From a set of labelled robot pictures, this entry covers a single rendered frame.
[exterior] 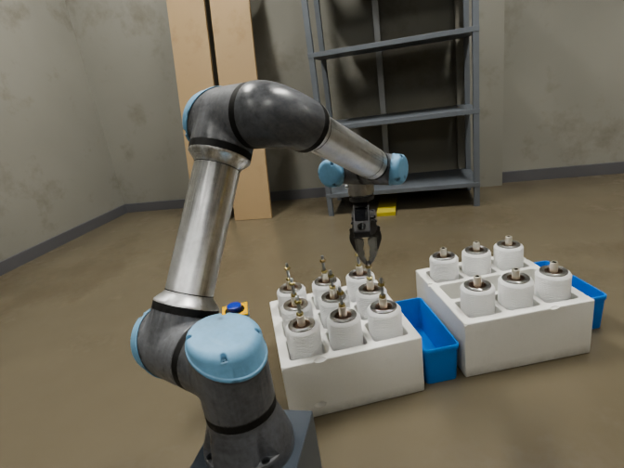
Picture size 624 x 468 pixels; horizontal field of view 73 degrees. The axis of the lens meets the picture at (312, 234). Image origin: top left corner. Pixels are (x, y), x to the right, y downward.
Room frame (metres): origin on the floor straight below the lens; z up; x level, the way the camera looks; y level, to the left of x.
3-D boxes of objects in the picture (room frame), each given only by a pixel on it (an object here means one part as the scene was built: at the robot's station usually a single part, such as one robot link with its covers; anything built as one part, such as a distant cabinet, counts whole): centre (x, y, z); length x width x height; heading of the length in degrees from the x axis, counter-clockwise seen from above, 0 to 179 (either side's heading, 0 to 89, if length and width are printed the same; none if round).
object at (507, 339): (1.21, -0.57, 0.09); 0.39 x 0.39 x 0.18; 4
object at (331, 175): (1.08, -0.11, 0.64); 0.11 x 0.11 x 0.08; 52
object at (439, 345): (1.14, -0.30, 0.06); 0.30 x 0.11 x 0.12; 5
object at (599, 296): (1.28, -0.83, 0.06); 0.30 x 0.11 x 0.12; 4
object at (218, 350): (0.56, 0.16, 0.47); 0.13 x 0.12 x 0.14; 52
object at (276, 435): (0.56, 0.16, 0.35); 0.15 x 0.15 x 0.10
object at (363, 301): (1.16, -0.15, 0.16); 0.10 x 0.10 x 0.18
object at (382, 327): (1.04, -0.17, 0.16); 0.10 x 0.10 x 0.18
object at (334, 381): (1.14, -0.04, 0.09); 0.39 x 0.39 x 0.18; 8
